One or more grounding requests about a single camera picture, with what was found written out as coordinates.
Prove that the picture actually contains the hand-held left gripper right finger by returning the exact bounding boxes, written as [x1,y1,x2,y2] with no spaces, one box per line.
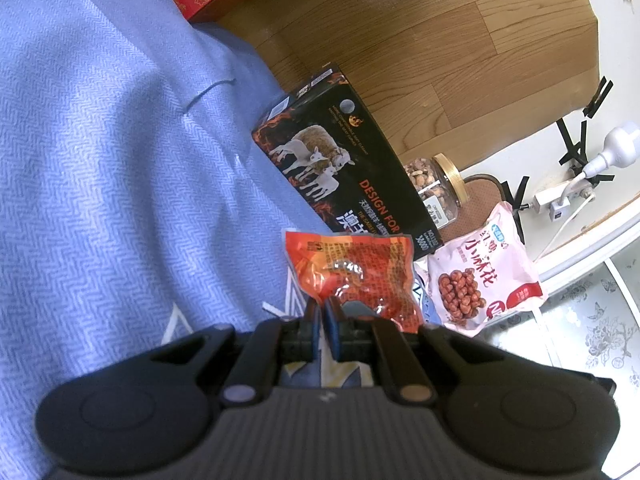
[324,297,506,407]

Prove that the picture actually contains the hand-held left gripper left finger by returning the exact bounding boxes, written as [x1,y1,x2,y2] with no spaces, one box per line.
[145,300,324,408]

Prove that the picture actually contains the red snack packet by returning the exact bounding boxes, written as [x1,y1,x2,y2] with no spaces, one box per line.
[284,230,426,335]

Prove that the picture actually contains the black sheep-print box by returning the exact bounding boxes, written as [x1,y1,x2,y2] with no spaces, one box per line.
[251,62,446,248]

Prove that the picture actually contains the large pink snack bag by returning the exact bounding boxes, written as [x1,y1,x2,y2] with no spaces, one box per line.
[425,201,548,338]

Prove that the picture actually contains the gold-lidded nut jar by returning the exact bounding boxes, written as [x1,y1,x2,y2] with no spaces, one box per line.
[402,153,468,228]

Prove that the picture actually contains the brown perforated cushion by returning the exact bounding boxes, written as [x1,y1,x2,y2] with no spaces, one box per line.
[440,174,526,246]

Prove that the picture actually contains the black tape strip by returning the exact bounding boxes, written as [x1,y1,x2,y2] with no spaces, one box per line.
[556,119,592,167]
[581,76,614,119]
[502,176,531,217]

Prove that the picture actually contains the white power strip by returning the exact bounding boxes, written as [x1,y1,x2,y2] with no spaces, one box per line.
[532,182,596,222]

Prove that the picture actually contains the floral frosted glass window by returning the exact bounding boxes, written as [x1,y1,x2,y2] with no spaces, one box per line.
[492,247,640,480]

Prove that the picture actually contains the blue printed blanket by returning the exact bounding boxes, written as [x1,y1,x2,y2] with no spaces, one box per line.
[0,0,446,480]

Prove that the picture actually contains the wooden board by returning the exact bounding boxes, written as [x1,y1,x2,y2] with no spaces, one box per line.
[215,0,601,171]

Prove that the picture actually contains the white power plug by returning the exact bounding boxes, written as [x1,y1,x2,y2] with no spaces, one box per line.
[581,124,640,182]

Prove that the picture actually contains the white cable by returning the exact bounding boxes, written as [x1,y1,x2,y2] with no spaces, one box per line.
[534,190,601,262]

